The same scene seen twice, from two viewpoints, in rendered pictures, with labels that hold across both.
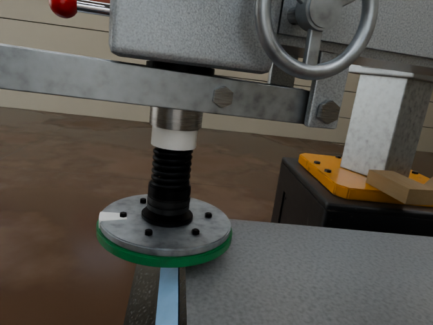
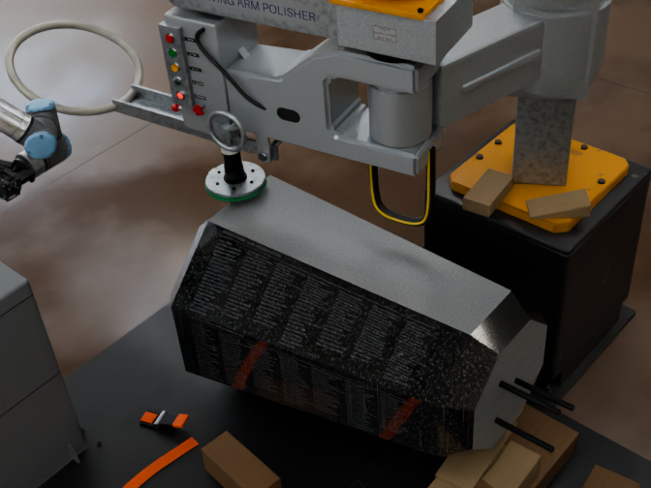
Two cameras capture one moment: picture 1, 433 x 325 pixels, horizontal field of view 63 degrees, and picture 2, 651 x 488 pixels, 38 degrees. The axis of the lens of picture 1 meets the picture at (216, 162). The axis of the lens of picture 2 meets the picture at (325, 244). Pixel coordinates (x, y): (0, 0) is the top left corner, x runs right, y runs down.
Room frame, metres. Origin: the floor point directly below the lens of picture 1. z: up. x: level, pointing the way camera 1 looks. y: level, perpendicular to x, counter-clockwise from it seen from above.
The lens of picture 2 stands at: (-1.04, -2.24, 2.79)
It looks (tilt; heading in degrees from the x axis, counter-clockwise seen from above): 39 degrees down; 50
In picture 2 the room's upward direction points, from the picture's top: 5 degrees counter-clockwise
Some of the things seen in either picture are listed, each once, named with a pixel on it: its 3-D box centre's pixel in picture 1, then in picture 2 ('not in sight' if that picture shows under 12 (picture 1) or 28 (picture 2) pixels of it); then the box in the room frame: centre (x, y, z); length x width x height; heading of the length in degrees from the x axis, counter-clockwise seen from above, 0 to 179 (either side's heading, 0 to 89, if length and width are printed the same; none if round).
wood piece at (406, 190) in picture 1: (398, 186); (488, 192); (1.11, -0.61, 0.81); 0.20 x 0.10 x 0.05; 13
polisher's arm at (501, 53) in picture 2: not in sight; (509, 46); (1.17, -0.61, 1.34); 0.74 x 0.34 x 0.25; 174
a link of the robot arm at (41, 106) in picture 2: not in sight; (43, 121); (-0.02, 0.25, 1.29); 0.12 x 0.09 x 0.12; 58
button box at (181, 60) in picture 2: not in sight; (177, 65); (0.40, 0.10, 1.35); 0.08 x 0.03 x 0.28; 107
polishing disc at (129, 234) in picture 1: (166, 222); (235, 179); (0.53, 0.07, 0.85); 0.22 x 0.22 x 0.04
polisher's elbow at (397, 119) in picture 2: not in sight; (400, 104); (0.72, -0.56, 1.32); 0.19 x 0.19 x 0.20
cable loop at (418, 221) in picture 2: not in sight; (401, 183); (0.72, -0.56, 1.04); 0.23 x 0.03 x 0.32; 107
